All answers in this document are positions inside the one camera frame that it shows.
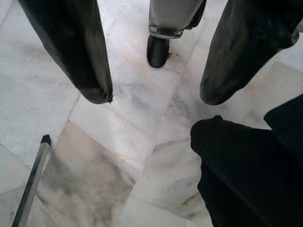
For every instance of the silver metal clothes rack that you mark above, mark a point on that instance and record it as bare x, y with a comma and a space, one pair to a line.
33, 179

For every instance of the silver robot leg black foot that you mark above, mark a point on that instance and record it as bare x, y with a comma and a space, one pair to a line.
165, 14

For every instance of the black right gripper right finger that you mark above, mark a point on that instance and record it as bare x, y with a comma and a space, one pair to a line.
241, 47

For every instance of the plain black garment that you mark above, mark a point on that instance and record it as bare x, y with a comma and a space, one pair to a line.
236, 177

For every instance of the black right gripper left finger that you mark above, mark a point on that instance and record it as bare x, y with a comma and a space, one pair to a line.
71, 47

